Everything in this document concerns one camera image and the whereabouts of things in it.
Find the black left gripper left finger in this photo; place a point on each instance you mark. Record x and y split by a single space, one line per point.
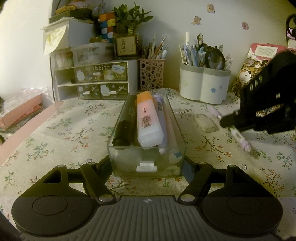
95 175

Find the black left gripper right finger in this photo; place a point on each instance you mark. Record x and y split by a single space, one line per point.
198 177

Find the small purple correction pen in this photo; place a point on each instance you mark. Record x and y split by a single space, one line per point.
244 143

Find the black marker pen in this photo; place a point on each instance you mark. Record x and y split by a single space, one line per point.
125 127

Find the clear plastic drawer tray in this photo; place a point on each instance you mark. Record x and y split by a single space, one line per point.
138 161

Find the orange cap highlighter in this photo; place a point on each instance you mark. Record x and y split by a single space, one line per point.
149 131

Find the floral tablecloth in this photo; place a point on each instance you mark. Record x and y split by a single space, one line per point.
78 132

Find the stack of cartoon books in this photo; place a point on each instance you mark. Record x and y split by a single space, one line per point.
256 67

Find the white flower-shaped pen holder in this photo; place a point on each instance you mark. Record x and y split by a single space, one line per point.
204 71

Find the pink book stack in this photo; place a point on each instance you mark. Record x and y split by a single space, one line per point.
18 105

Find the white desktop drawer organizer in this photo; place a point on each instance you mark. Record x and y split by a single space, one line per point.
91 72

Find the pink perforated pen cup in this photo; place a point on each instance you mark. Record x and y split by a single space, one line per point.
151 73

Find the potted green plant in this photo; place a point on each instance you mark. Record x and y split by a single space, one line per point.
127 40

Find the white storage box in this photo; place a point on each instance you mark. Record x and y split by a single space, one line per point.
66 33

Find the colourful rubik cube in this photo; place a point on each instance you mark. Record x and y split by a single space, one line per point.
107 24

